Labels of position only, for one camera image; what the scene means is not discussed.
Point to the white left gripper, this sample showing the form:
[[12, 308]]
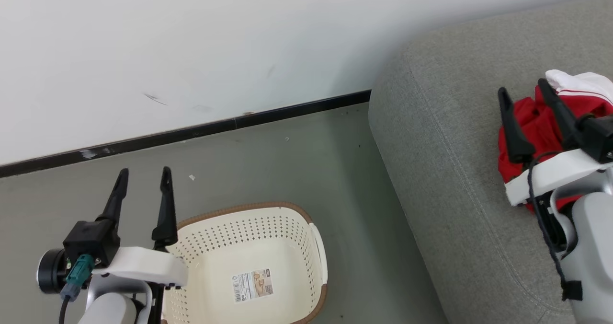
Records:
[[148, 264]]

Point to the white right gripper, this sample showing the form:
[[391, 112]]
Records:
[[550, 178]]

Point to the red white garment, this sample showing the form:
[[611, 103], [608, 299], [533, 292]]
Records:
[[541, 122]]

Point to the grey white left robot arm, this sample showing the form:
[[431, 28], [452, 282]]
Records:
[[110, 309]]

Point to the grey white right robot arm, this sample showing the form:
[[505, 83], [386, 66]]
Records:
[[591, 247]]

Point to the cream perforated laundry basket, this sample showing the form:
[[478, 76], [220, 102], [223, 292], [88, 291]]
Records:
[[225, 252]]

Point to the grey fabric sofa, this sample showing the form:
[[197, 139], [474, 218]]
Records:
[[445, 170]]

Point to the black silver cylinder module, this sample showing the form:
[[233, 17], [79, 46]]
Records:
[[50, 272]]

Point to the white barcode label sticker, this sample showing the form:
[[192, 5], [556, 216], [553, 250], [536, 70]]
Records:
[[253, 285]]

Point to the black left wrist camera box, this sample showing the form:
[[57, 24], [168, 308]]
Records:
[[91, 240]]

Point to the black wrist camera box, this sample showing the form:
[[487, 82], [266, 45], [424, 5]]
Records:
[[91, 240], [601, 137]]

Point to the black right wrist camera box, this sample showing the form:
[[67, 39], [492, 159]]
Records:
[[601, 137]]

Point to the black wall baseboard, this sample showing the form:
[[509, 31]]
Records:
[[191, 133]]

